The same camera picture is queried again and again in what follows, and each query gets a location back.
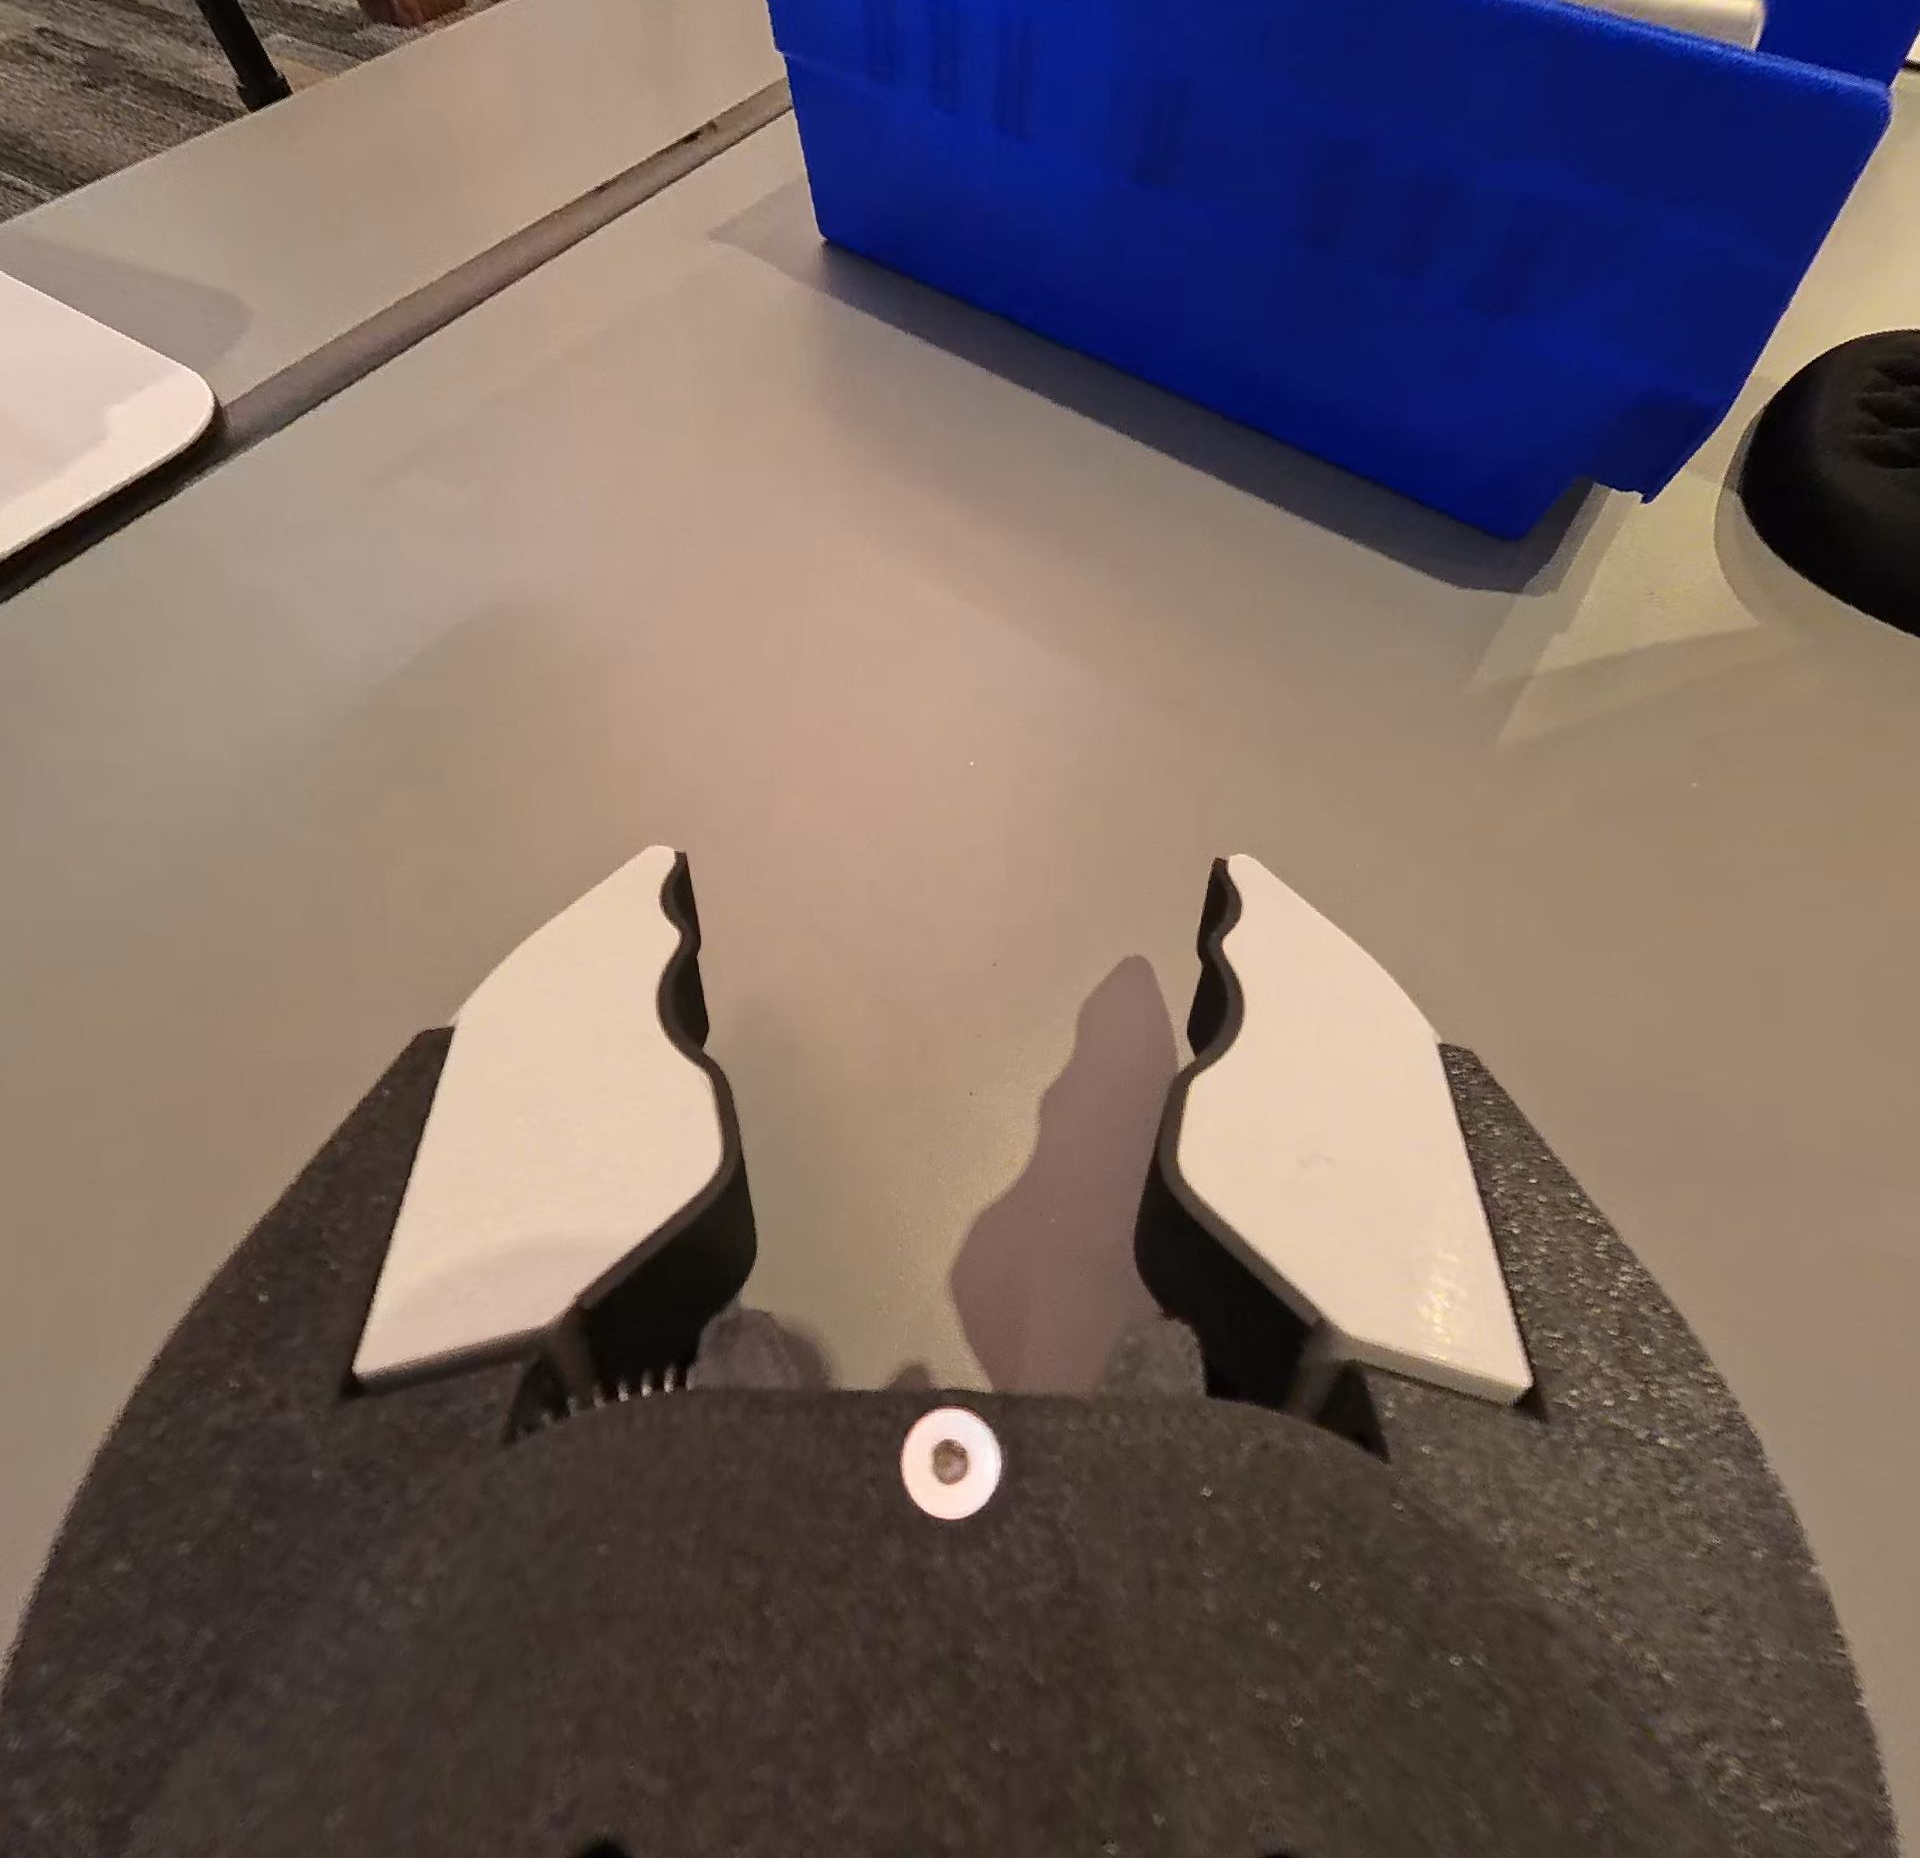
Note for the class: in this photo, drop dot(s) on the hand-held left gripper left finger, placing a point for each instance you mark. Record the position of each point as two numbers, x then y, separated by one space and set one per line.
541 1169

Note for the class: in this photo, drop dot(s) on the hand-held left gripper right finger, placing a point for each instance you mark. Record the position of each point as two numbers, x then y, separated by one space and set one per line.
1335 1184

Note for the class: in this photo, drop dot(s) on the blue plastic bin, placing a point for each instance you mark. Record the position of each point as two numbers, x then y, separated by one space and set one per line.
1277 237

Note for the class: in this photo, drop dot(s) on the black metal frame leg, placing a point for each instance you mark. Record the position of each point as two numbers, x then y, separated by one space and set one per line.
224 14

